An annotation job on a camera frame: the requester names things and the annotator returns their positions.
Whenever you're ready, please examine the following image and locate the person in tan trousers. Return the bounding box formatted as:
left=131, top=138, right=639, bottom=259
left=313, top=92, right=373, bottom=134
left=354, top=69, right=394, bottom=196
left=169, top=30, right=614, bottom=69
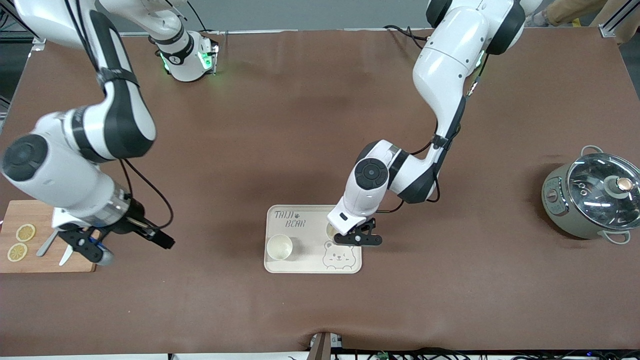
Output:
left=525, top=0, right=640, bottom=46

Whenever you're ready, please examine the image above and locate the cream tray with bear print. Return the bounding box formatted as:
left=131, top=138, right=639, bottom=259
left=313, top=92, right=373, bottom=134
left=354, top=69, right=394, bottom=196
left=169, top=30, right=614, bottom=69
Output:
left=263, top=204, right=362, bottom=275

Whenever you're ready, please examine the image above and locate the metal table edge bracket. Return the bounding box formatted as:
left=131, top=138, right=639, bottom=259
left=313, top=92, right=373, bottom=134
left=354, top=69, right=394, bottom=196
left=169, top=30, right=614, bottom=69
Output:
left=307, top=332, right=343, bottom=360

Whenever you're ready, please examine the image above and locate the gray electric cooking pot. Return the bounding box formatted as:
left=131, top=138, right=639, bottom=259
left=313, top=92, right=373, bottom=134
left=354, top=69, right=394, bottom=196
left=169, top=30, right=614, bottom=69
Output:
left=541, top=145, right=640, bottom=246

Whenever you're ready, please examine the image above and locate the grey plastic knife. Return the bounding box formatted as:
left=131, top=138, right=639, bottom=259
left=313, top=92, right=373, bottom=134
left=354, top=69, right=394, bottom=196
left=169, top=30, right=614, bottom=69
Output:
left=36, top=230, right=59, bottom=258

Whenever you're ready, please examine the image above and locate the black cable at arm base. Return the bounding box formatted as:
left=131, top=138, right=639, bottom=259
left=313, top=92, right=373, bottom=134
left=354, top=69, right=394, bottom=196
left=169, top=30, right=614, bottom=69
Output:
left=384, top=24, right=433, bottom=53

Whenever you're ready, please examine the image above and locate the brown table mat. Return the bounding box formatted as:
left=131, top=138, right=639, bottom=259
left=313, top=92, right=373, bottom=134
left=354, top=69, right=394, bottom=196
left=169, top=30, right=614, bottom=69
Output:
left=0, top=27, right=640, bottom=357

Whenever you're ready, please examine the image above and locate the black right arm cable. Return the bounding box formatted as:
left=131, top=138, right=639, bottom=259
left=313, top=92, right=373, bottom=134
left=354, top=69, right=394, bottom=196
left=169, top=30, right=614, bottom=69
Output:
left=65, top=0, right=175, bottom=233

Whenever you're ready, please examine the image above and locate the wooden cutting board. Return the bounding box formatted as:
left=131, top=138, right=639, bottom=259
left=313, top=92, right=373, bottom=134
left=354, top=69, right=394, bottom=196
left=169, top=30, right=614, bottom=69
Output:
left=0, top=200, right=98, bottom=274

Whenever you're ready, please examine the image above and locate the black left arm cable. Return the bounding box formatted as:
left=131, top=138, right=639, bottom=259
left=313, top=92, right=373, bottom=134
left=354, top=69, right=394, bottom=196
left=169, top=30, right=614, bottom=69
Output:
left=375, top=50, right=488, bottom=216

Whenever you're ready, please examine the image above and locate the aluminium frame post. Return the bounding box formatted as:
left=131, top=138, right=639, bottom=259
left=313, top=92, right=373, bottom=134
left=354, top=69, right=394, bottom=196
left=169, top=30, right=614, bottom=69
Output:
left=0, top=15, right=47, bottom=52

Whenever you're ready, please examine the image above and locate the glass pot lid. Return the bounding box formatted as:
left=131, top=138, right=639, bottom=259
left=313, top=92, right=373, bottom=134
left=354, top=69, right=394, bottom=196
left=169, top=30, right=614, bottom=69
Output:
left=566, top=152, right=640, bottom=231

